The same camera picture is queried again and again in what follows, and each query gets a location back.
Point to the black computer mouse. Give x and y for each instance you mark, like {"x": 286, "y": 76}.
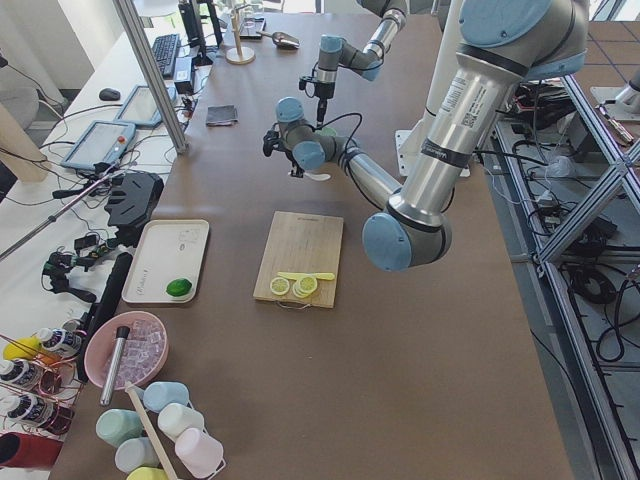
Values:
{"x": 109, "y": 94}

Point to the wooden mug tree stand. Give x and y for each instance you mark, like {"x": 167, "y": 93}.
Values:
{"x": 239, "y": 12}

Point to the metal scoop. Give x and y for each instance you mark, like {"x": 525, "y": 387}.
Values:
{"x": 281, "y": 40}

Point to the white ceramic spoon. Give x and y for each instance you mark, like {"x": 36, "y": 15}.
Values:
{"x": 319, "y": 177}

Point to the single lemon slice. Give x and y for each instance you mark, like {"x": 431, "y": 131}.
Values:
{"x": 279, "y": 286}

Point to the green pastel cup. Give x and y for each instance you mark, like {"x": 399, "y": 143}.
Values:
{"x": 115, "y": 426}

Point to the green lime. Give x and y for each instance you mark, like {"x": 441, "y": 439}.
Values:
{"x": 179, "y": 287}

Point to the wooden cutting board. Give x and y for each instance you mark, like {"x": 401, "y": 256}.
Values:
{"x": 301, "y": 243}

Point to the white pastel cup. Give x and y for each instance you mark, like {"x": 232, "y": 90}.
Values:
{"x": 174, "y": 419}

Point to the light blue pastel cup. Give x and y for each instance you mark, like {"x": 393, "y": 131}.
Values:
{"x": 135, "y": 453}

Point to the grey folded cloth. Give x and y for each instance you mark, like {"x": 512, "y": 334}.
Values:
{"x": 223, "y": 115}

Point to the metal muddler tube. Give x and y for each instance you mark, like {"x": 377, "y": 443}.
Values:
{"x": 121, "y": 337}

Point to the yellow pastel cup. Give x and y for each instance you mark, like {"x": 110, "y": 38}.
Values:
{"x": 147, "y": 473}

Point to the teach pendant tablet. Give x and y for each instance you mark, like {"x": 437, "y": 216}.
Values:
{"x": 140, "y": 109}
{"x": 102, "y": 142}

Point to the black keyboard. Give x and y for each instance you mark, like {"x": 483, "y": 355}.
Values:
{"x": 165, "y": 50}

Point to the teach pendant tablet near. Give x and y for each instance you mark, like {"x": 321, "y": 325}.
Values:
{"x": 102, "y": 142}

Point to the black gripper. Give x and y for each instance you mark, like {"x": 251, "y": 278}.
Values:
{"x": 294, "y": 161}
{"x": 324, "y": 90}

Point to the aluminium frame post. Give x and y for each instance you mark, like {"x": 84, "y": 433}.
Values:
{"x": 134, "y": 30}

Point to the beige rabbit tray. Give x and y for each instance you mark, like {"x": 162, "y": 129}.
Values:
{"x": 167, "y": 250}

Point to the pink ice bowl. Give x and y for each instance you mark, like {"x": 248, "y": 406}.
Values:
{"x": 145, "y": 350}

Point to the mint green bowl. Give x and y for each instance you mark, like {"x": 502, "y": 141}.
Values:
{"x": 328, "y": 131}

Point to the pink pastel cup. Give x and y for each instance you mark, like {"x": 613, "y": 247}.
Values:
{"x": 201, "y": 454}

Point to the yellow plastic knife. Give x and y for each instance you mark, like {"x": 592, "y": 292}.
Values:
{"x": 327, "y": 276}

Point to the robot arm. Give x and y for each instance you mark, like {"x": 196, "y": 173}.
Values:
{"x": 503, "y": 43}
{"x": 336, "y": 52}

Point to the teach pendant tablet far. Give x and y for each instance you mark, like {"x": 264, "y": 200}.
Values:
{"x": 140, "y": 109}

